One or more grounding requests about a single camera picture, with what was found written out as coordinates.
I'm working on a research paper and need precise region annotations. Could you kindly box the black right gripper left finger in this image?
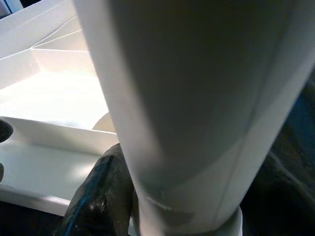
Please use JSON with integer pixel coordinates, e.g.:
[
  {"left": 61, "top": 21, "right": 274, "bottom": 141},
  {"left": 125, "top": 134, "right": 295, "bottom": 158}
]
[{"left": 63, "top": 144, "right": 135, "bottom": 236}]

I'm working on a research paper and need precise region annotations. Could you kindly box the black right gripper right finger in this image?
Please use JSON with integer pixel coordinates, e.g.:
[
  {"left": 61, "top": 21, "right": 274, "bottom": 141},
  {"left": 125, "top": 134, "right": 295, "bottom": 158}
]
[{"left": 242, "top": 151, "right": 315, "bottom": 236}]

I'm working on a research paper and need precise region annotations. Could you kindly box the white plastic table top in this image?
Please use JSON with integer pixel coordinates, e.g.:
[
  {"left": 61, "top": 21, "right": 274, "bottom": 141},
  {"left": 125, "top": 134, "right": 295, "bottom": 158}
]
[{"left": 0, "top": 0, "right": 119, "bottom": 217}]

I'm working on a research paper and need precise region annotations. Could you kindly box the white plastic table leg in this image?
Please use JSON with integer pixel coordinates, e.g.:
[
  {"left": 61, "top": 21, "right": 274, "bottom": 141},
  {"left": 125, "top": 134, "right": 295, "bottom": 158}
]
[{"left": 73, "top": 0, "right": 315, "bottom": 236}]

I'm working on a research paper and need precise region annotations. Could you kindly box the black plastic cover sheet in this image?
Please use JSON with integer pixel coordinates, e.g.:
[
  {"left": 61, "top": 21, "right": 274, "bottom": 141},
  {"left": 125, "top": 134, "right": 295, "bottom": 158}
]
[{"left": 0, "top": 81, "right": 315, "bottom": 236}]

